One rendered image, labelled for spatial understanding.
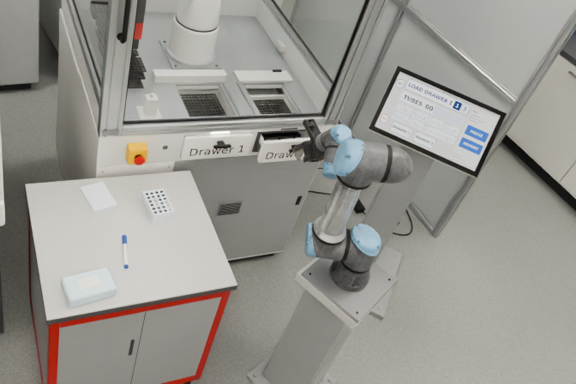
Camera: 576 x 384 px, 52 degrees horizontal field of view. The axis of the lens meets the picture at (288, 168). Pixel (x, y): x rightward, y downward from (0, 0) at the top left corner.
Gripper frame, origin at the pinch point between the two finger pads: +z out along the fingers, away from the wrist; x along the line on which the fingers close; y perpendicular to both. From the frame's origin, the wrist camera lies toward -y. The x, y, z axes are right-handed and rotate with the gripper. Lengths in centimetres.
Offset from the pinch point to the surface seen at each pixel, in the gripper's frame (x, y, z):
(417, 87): 56, -21, -15
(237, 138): -24.0, -7.6, 5.3
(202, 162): -35.8, -1.2, 17.6
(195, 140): -42.3, -7.8, 4.9
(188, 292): -59, 49, -15
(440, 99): 64, -14, -19
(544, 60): 129, -30, -25
